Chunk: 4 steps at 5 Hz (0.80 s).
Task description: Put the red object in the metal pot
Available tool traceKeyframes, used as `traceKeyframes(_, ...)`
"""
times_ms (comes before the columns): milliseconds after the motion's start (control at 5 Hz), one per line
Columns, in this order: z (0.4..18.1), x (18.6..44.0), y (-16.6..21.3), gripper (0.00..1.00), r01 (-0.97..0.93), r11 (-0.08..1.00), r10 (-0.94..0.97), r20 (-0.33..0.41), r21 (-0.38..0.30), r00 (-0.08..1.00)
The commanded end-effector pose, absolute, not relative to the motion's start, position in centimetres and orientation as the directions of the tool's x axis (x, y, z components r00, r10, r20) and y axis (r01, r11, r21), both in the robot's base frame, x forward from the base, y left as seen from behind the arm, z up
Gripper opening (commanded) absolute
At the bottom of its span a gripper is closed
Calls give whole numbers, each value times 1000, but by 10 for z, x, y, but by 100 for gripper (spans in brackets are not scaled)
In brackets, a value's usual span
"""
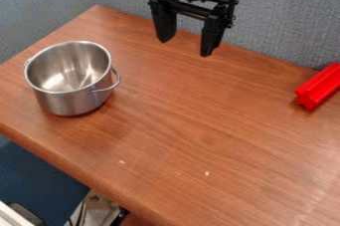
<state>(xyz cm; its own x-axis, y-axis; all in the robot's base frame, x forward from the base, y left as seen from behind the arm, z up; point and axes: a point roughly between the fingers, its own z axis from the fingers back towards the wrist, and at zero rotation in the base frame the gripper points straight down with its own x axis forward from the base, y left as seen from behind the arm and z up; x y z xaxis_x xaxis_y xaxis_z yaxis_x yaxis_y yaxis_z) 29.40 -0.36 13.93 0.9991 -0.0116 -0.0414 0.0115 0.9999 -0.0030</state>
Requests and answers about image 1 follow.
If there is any stainless steel pot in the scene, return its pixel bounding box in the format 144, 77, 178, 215
24, 41, 123, 116

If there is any metal table leg bracket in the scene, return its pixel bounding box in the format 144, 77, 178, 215
66, 190, 124, 226

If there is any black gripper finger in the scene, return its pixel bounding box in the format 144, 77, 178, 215
200, 16, 226, 57
151, 2, 176, 43

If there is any red rectangular block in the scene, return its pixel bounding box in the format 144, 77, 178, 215
295, 63, 340, 111

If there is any white object bottom left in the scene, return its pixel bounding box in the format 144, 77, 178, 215
0, 201, 46, 226

